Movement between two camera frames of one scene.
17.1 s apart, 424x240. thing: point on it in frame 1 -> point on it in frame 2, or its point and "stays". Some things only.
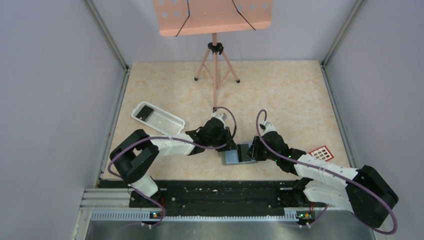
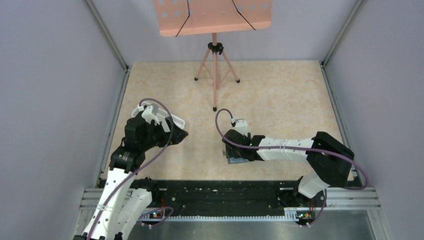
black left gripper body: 227,139 -> 175,134
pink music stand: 190,17 stays
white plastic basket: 154,115 stays
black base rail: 226,197 stays
